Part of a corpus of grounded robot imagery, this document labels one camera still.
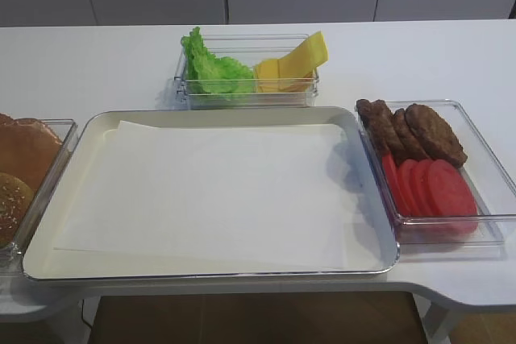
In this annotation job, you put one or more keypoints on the red tomato slice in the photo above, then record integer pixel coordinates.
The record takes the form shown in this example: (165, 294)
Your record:
(446, 192)
(418, 181)
(403, 175)
(390, 171)

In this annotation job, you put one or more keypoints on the rear brown beef patty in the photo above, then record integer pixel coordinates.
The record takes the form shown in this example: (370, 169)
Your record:
(368, 117)

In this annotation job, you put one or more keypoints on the clear bun container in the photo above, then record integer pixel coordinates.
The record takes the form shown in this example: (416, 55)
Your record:
(66, 130)

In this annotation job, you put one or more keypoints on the white parchment paper sheet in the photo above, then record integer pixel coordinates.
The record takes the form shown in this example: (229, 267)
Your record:
(268, 195)

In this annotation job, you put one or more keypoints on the brown beef patty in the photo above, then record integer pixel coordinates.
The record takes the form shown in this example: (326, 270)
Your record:
(368, 117)
(435, 135)
(384, 135)
(414, 149)

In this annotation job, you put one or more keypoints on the green lettuce leaf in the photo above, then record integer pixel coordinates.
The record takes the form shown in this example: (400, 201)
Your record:
(209, 74)

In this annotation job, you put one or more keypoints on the sesame bun top right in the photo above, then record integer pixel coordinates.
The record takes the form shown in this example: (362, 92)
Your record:
(16, 197)

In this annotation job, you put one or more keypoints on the bun bottom rear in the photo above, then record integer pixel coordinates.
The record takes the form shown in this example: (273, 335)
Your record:
(6, 119)

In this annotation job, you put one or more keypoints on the front brown beef patty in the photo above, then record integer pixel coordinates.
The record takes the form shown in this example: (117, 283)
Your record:
(435, 135)

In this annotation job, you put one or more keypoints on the bun bottom front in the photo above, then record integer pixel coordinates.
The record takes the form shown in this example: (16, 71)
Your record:
(28, 149)

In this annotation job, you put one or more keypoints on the rear red tomato slice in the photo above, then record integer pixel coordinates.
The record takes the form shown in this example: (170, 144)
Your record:
(390, 171)

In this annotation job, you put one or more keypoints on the leaning yellow cheese slice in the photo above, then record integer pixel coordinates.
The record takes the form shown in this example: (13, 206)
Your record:
(305, 58)

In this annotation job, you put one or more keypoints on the silver metal tray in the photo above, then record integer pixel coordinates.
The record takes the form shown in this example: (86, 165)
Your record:
(370, 246)

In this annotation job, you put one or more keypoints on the clear lettuce cheese container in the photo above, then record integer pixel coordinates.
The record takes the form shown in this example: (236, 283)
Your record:
(249, 50)

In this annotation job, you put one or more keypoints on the front red tomato slice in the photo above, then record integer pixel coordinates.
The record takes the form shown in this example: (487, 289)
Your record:
(446, 192)

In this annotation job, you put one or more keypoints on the clear patty tomato container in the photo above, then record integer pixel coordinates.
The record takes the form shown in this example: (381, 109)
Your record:
(491, 186)

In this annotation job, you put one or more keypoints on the flat yellow cheese slices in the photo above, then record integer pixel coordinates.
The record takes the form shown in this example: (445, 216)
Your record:
(270, 76)

